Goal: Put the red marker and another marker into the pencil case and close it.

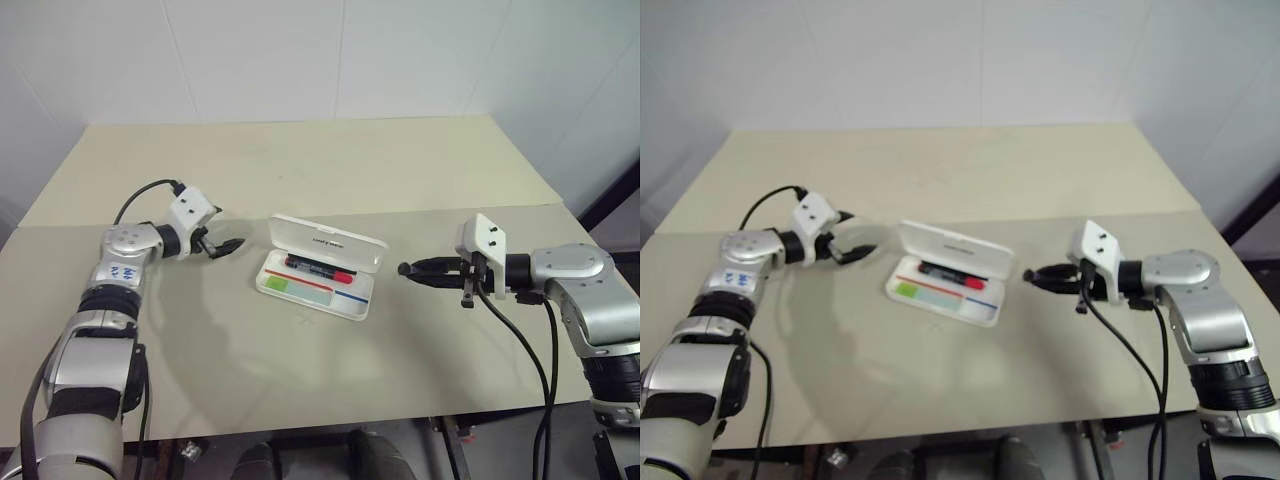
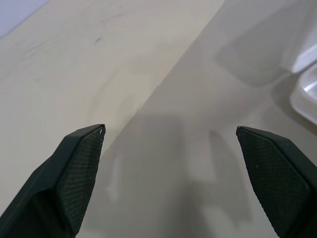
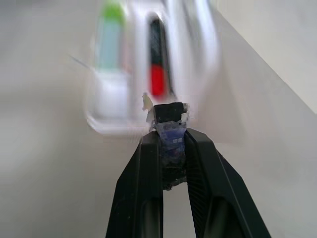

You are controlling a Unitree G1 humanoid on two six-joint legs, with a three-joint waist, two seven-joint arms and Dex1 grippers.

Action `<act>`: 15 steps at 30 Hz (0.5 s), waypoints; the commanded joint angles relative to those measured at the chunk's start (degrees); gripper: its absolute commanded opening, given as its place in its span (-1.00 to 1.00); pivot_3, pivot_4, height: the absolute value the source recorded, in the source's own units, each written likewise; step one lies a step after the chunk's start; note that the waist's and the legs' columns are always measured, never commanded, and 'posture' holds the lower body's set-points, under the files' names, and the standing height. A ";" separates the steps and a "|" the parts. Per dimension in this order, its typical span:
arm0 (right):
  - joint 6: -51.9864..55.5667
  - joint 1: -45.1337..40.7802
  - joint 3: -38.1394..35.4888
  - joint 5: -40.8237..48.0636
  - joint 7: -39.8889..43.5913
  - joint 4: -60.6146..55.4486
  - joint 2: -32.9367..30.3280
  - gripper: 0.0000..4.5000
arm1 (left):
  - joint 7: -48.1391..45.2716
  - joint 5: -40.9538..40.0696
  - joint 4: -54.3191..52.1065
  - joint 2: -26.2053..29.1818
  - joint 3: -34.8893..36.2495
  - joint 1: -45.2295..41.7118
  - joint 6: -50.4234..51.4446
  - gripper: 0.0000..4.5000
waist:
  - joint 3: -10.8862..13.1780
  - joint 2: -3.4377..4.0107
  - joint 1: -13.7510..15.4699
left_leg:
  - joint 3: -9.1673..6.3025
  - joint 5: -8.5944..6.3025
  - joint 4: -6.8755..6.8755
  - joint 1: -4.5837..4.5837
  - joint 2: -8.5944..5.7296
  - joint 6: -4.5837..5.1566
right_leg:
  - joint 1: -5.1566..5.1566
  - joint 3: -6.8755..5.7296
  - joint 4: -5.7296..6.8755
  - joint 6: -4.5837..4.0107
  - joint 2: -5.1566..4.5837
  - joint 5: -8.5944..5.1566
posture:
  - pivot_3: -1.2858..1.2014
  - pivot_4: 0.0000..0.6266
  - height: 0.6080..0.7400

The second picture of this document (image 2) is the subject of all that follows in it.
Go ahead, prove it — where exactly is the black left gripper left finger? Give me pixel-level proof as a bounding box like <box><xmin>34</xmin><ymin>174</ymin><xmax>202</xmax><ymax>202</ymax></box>
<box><xmin>0</xmin><ymin>123</ymin><xmax>106</xmax><ymax>238</ymax></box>

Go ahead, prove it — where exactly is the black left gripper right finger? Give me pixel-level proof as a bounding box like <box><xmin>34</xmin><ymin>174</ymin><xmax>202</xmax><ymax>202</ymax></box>
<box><xmin>235</xmin><ymin>125</ymin><xmax>317</xmax><ymax>238</ymax></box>

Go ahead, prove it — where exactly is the white Unitree pencil case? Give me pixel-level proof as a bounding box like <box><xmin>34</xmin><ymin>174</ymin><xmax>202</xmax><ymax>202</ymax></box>
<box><xmin>289</xmin><ymin>44</ymin><xmax>317</xmax><ymax>125</ymax></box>

